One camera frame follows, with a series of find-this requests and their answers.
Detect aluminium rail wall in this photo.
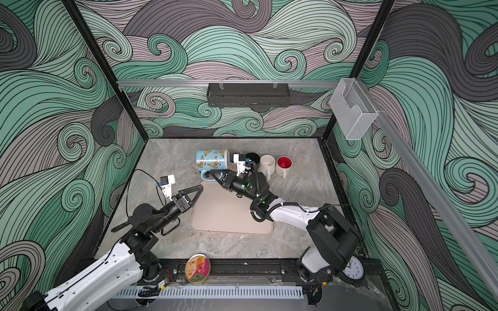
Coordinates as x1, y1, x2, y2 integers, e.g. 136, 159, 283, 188
358, 81, 497, 298
116, 79, 339, 89

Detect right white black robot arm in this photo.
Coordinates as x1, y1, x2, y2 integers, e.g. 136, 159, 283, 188
210, 170, 360, 273

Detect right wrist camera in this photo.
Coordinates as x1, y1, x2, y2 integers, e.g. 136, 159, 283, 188
229, 152, 248, 176

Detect white slotted cable duct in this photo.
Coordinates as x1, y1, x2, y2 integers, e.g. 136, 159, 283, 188
112, 285, 304, 301

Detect beige rectangular tray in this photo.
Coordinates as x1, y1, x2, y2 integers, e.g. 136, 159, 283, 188
190, 181, 273, 236

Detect black round wall clock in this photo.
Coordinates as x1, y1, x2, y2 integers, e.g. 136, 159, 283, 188
338, 256, 366, 286

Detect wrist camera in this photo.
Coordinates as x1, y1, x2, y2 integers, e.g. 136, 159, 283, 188
160, 174, 176, 200
229, 152, 248, 176

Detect black mug white base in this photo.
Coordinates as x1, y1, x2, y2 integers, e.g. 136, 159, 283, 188
245, 152, 261, 164

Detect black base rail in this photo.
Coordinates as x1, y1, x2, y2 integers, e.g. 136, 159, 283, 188
155, 257, 386, 282

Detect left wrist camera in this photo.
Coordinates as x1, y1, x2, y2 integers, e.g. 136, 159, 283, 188
160, 174, 176, 200

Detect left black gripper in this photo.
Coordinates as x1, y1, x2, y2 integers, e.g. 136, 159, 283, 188
148, 187, 200, 236

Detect clear acrylic wall holder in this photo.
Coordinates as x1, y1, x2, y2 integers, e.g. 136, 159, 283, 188
329, 78, 378, 141

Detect aluminium rail right wall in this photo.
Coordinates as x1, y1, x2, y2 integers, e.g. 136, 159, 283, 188
358, 81, 497, 298

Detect blue glazed upside-down mug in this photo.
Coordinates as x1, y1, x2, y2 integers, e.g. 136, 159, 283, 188
195, 149, 230, 181

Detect black wall shelf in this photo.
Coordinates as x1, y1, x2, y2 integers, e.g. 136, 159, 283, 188
206, 84, 291, 108

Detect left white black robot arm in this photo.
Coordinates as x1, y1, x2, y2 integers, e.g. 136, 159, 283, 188
21, 185, 204, 310

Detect round colourful tin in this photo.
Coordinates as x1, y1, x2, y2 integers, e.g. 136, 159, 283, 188
185, 254, 211, 285

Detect cream mug red inside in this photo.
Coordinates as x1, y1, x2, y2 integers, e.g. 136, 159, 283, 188
275, 156, 293, 179

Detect aluminium rail back wall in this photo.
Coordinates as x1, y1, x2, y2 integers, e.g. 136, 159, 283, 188
116, 79, 339, 89

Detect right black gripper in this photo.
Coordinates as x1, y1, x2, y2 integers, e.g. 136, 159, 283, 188
213, 170, 262, 204

